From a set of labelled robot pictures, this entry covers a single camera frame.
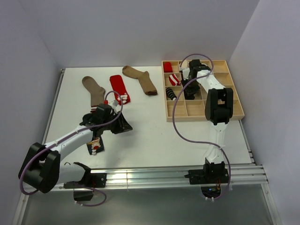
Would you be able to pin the navy patterned sock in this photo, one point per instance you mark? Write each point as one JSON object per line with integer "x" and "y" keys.
{"x": 95, "y": 146}

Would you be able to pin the aluminium front rail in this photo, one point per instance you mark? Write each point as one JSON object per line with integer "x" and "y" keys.
{"x": 172, "y": 177}

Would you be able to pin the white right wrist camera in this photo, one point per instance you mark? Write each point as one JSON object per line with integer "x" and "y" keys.
{"x": 184, "y": 73}

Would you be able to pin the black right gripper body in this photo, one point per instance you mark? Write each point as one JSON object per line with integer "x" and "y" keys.
{"x": 192, "y": 86}

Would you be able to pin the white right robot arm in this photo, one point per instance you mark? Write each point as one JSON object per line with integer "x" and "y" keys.
{"x": 218, "y": 111}

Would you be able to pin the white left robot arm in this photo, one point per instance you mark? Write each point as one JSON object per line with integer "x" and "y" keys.
{"x": 41, "y": 168}

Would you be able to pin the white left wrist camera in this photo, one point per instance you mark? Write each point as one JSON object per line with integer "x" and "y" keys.
{"x": 113, "y": 104}

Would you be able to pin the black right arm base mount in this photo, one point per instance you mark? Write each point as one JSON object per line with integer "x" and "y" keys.
{"x": 199, "y": 175}

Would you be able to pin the rolled red white striped sock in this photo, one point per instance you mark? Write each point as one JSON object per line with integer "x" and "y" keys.
{"x": 174, "y": 80}

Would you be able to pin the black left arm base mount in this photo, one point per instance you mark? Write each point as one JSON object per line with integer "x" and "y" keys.
{"x": 93, "y": 180}

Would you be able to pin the red sock with white print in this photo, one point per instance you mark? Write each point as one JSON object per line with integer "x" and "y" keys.
{"x": 119, "y": 87}

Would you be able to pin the wooden compartment tray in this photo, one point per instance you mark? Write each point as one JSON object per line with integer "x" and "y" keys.
{"x": 194, "y": 110}

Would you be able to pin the rolled cream sock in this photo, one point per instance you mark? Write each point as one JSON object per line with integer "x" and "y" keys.
{"x": 183, "y": 65}

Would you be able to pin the tan brown sock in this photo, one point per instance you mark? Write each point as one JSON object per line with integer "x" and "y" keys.
{"x": 143, "y": 78}

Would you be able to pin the brown sock with striped cuff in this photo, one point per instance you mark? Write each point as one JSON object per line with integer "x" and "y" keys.
{"x": 97, "y": 92}

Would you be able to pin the long black sock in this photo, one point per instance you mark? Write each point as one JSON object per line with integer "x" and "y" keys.
{"x": 189, "y": 95}

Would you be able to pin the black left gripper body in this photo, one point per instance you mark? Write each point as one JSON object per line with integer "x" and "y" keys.
{"x": 116, "y": 126}

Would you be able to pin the black white striped sock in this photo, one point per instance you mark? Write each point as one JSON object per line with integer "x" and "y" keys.
{"x": 170, "y": 94}

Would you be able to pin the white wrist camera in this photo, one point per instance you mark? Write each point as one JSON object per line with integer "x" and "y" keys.
{"x": 184, "y": 73}
{"x": 113, "y": 104}

